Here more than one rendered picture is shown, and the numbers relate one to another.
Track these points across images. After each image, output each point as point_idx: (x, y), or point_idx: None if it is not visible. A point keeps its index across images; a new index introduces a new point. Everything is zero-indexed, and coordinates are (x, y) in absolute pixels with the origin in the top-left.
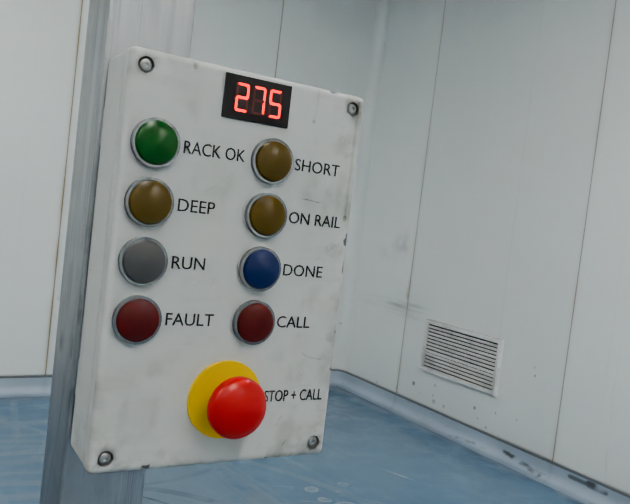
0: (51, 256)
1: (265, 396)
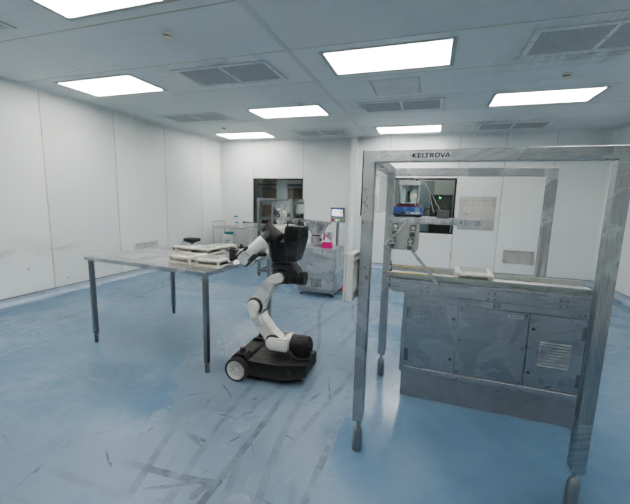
0: None
1: (341, 288)
